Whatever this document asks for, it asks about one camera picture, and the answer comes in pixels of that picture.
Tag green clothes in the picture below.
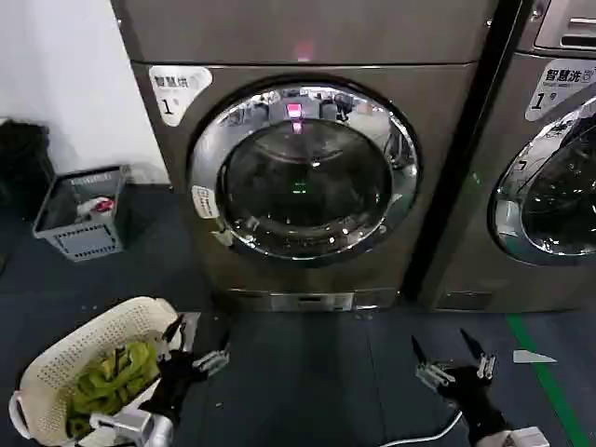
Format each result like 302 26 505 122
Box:
66 341 163 440

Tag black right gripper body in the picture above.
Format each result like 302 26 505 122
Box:
436 364 509 440

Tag white paper scrap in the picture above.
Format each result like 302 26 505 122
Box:
512 348 558 365

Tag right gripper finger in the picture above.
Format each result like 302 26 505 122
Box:
459 328 497 379
411 334 452 388

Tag small white instruction sticker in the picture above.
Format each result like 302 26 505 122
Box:
190 184 222 220

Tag grey dryer with drawer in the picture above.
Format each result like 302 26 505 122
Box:
421 0 596 314

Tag green floor tape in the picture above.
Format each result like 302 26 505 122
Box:
506 312 596 447

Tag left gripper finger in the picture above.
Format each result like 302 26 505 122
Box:
191 329 231 379
157 314 188 365

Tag white perforated laundry basket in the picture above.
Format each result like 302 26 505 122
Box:
7 295 181 444

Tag round glass dryer door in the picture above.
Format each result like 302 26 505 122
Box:
185 77 421 270
486 94 596 267

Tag black bag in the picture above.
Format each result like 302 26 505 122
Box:
0 117 53 221

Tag grey plastic basket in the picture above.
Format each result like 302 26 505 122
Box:
32 163 133 264

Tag white cable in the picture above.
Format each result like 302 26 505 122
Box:
408 410 464 447

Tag white and red clothes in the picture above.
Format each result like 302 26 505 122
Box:
75 195 116 224

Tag white number sticker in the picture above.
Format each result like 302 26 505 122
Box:
148 65 213 129
524 57 596 124

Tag grey front-load dryer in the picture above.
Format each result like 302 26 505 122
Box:
110 0 491 314

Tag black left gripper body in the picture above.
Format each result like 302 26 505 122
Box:
139 351 199 426

